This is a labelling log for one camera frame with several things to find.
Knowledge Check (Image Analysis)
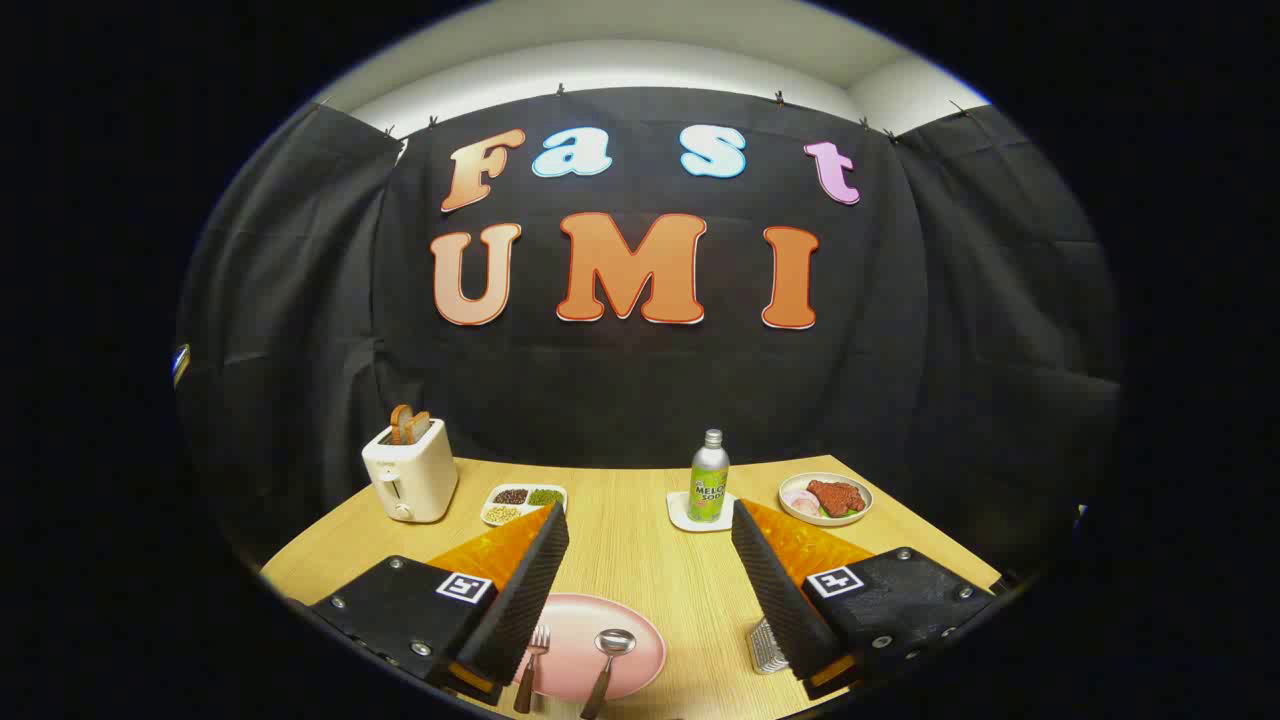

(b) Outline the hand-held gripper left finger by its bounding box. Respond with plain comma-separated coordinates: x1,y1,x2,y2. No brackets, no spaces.
310,502,571,706

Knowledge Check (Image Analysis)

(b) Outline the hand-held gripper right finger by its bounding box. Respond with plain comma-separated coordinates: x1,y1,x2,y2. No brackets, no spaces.
731,498,999,702

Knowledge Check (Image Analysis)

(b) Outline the fork with wooden handle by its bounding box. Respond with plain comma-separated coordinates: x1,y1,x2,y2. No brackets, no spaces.
513,624,552,715

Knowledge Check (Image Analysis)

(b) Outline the spoon with wooden handle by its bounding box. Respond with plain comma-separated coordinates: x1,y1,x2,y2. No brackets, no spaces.
580,628,637,720

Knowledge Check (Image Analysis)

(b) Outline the white oval plate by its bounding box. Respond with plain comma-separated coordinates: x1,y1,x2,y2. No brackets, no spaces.
778,472,874,528

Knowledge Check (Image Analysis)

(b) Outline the pink round plate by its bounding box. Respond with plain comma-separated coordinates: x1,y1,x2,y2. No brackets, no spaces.
513,593,668,702

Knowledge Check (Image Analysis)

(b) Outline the white divided dish with beans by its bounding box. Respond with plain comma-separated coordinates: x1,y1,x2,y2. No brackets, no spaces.
481,484,568,528

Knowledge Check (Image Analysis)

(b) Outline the red-brown meat piece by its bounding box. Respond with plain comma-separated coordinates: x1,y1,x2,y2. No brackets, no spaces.
806,479,867,517

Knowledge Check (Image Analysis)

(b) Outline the white square coaster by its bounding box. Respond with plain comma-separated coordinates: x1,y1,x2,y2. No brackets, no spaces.
667,490,739,533

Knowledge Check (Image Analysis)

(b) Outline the green soda bottle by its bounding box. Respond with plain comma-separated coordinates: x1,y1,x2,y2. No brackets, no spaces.
688,429,731,524

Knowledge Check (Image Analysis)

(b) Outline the white toaster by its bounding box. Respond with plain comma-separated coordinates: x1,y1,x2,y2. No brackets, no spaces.
361,418,460,524

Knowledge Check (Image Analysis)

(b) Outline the black backdrop cloth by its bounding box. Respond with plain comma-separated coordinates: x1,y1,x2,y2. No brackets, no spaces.
175,87,1123,601

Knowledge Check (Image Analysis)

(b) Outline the metal wire basket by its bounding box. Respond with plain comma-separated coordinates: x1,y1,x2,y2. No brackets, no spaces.
748,616,791,676

